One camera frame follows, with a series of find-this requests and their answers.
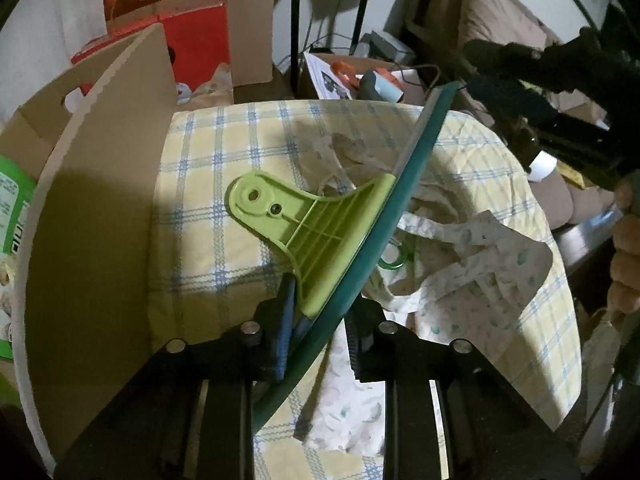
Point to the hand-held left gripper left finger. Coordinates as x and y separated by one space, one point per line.
280 330

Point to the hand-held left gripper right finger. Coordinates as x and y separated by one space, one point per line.
357 345

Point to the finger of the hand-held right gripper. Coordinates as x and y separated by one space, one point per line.
530 110
505 55

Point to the brown cardboard tray box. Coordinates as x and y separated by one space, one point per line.
100 235

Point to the green lidded canister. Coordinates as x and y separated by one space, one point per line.
12 200

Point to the person's right hand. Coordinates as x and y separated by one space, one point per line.
627 250

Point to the large brown sofa cushion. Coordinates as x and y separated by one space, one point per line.
505 10

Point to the white round device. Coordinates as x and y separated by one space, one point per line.
542 166

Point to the brown sofa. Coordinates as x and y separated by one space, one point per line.
450 5

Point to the open cardboard box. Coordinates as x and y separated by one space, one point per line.
415 85

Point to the grey device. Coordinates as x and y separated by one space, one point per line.
387 45

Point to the teal and orange tool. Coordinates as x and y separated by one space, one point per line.
382 87

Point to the large white printed cloth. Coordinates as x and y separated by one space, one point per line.
475 260

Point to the black speaker stand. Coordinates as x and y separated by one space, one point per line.
364 15
296 25

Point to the printed paper sheet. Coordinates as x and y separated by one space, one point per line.
327 82

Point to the small white printed cloth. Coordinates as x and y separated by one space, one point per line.
350 160

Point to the yellow checked tablecloth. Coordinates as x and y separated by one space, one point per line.
225 150

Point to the clear plastic bag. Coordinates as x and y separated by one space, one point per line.
212 85

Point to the large cardboard box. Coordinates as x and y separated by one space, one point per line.
250 35

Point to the wide red gift bag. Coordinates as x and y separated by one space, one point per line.
200 40

